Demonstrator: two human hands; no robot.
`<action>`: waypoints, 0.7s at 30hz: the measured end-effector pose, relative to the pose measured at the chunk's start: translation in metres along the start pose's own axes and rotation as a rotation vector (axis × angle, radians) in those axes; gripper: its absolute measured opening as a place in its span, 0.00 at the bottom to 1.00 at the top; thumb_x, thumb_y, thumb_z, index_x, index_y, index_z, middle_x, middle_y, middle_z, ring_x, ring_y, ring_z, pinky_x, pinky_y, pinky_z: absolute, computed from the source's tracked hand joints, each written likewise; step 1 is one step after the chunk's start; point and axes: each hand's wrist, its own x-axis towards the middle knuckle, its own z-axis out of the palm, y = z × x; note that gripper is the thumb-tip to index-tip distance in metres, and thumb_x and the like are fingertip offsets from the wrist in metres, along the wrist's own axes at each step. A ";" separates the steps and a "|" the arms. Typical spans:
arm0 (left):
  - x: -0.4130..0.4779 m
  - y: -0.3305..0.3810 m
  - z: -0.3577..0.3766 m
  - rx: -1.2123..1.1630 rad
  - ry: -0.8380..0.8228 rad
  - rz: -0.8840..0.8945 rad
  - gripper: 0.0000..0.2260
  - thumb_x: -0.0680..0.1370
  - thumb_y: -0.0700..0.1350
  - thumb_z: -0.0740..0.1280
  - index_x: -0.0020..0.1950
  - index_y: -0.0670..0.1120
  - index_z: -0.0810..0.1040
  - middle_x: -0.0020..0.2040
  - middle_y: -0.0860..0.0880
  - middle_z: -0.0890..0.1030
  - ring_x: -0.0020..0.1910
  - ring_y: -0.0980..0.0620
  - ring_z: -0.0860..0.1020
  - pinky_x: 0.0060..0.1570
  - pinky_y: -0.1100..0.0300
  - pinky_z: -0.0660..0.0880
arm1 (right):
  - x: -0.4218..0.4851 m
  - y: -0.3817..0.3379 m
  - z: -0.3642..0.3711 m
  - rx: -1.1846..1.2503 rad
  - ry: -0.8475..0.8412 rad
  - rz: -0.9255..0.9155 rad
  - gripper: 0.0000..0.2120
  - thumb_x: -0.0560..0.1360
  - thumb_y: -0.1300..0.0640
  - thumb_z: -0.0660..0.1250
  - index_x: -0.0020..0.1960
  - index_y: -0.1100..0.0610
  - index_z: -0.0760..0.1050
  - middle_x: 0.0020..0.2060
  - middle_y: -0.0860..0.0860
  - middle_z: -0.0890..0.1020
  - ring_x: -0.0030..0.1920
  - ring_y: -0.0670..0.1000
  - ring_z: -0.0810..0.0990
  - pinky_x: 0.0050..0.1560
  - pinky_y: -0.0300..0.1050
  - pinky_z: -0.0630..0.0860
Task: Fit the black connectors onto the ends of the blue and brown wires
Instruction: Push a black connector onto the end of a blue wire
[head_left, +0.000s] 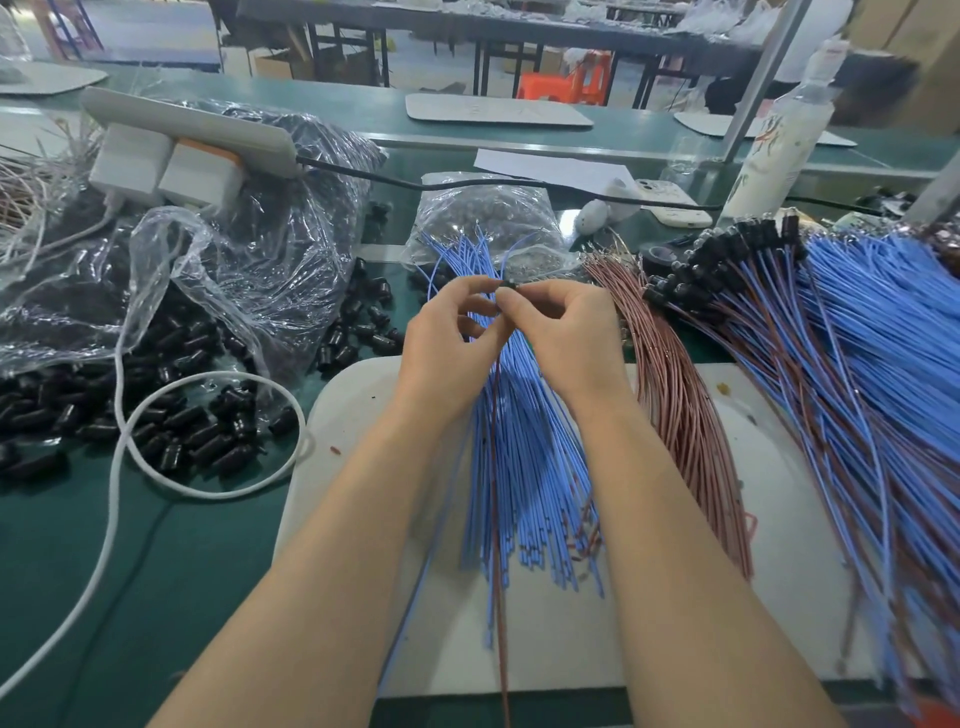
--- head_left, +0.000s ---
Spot person's left hand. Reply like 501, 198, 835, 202
397, 274, 507, 432

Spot person's right hand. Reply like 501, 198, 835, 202
495, 277, 639, 425

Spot bundle of blue wires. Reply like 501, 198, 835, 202
420, 232, 605, 647

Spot pile of assembled wire harnesses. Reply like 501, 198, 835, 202
642, 213, 960, 707

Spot pile of black plastic caps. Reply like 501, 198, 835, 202
0, 255, 407, 482

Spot person's left forearm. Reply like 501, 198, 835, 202
150, 405, 474, 728

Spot person's right forearm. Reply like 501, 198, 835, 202
577, 397, 849, 728

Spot white computer mouse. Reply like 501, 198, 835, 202
574, 199, 609, 239

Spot small clear plastic bag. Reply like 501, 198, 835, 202
405, 172, 572, 287

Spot white flat device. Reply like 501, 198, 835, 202
615, 180, 714, 230

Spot white paper sheet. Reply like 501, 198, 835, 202
474, 147, 639, 197

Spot large clear plastic bag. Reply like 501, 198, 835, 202
0, 97, 389, 377

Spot white flat tray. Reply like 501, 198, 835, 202
0, 60, 110, 96
405, 93, 594, 129
672, 112, 860, 149

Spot orange plastic stool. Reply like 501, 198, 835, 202
517, 52, 614, 107

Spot white spray bottle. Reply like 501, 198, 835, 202
720, 40, 852, 227

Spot white work board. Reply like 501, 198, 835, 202
274, 355, 887, 699

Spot white orange charger adapter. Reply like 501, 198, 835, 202
157, 139, 246, 216

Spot white power strip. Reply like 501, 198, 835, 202
82, 85, 302, 182

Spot cardboard boxes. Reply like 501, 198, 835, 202
847, 0, 960, 137

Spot blue table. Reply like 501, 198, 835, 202
37, 0, 224, 69

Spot black power cord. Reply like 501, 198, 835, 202
297, 154, 887, 219

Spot slanted metal frame post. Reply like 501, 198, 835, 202
720, 0, 819, 164

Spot white charging cable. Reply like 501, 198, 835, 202
0, 195, 309, 699

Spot long black-frame table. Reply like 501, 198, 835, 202
210, 0, 759, 107

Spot short metal frame post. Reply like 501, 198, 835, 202
907, 150, 960, 234

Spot bundle of stripped brown wires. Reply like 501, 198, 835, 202
0, 127, 107, 272

